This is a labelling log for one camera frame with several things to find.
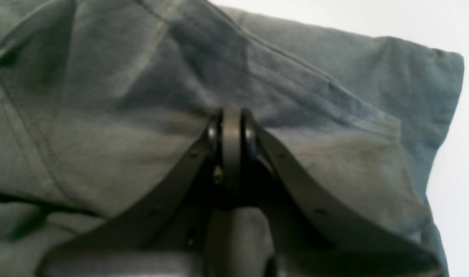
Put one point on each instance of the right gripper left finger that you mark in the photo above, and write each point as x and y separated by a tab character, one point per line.
162	235

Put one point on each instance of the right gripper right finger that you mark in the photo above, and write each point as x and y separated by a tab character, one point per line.
314	234

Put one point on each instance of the dark grey T-shirt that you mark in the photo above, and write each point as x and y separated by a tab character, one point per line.
100	98

